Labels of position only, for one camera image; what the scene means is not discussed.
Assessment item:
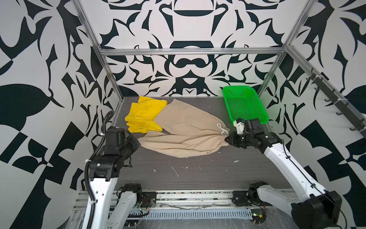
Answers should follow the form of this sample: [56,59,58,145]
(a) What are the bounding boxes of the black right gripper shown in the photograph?
[224,130,254,148]

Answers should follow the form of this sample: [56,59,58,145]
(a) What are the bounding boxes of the yellow shorts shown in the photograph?
[125,96,168,134]

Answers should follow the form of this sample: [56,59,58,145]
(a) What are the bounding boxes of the green plastic basket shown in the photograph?
[222,86,269,126]

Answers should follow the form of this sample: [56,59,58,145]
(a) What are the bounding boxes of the beige shorts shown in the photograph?
[138,99,230,158]

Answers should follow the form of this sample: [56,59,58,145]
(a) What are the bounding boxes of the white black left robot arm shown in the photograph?
[82,127,142,229]

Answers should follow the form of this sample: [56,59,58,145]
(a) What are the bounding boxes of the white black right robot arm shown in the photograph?
[225,118,342,229]

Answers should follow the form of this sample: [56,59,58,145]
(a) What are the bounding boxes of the small green-lit electronics board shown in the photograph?
[251,209,266,225]

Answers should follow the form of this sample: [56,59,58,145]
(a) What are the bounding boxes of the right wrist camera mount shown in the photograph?
[233,118,247,135]

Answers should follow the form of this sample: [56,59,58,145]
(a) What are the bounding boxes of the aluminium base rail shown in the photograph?
[72,190,298,211]

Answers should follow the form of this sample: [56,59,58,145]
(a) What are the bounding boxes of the white slotted cable duct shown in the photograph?
[127,209,253,220]

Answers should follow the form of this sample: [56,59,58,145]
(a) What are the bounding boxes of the aluminium cage frame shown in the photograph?
[71,0,366,189]

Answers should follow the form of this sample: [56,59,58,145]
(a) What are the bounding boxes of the black wall hook rack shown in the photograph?
[307,67,366,138]

